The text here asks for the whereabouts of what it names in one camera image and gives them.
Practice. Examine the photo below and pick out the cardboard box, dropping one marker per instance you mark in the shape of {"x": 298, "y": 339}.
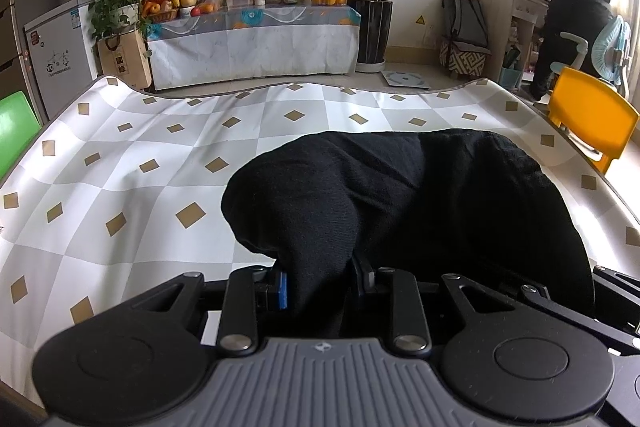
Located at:
{"x": 125, "y": 59}

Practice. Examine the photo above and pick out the grey backpack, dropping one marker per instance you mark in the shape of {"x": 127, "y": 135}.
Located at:
{"x": 467, "y": 19}

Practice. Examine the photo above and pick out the light wooden desk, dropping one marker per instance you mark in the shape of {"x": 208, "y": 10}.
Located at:
{"x": 505, "y": 22}

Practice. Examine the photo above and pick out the grey refrigerator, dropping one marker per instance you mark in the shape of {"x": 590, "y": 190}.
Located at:
{"x": 15, "y": 32}

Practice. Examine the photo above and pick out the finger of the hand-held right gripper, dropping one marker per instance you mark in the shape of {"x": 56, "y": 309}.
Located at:
{"x": 617, "y": 279}
{"x": 575, "y": 314}

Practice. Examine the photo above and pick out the black t-shirt with red print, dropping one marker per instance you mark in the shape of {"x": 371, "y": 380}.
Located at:
{"x": 425, "y": 207}

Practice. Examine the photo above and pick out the teal waste bin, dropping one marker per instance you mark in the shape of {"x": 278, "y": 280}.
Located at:
{"x": 510, "y": 78}

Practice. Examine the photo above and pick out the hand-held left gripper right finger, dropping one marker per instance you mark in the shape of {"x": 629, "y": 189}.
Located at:
{"x": 357, "y": 279}

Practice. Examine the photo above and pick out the yellow plastic chair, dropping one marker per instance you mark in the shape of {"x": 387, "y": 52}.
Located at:
{"x": 595, "y": 117}

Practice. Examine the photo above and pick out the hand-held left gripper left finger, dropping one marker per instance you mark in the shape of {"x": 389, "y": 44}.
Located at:
{"x": 282, "y": 289}

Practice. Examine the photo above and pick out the red lid plastic container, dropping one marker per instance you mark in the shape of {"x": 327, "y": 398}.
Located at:
{"x": 238, "y": 1}

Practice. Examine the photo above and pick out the round grey disc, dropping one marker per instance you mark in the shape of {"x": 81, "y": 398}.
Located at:
{"x": 406, "y": 79}

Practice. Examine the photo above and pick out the white chest freezer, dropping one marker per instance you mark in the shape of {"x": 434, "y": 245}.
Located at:
{"x": 57, "y": 57}

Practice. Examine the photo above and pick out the green plastic chair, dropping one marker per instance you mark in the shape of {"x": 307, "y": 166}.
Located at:
{"x": 15, "y": 132}

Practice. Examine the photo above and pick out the light blue office chair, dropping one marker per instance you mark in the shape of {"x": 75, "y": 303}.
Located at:
{"x": 607, "y": 52}

